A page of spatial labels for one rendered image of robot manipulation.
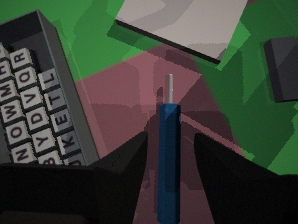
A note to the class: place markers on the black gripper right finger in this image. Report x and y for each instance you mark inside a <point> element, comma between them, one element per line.
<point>240,191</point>

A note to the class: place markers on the grey keyboard with white letter keys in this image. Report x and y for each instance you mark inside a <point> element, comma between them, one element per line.
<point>42,119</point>

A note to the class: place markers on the blue stylus with grey tip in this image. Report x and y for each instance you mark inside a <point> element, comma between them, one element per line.
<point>168,204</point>

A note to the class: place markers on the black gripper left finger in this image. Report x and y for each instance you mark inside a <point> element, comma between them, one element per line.
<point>104,192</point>

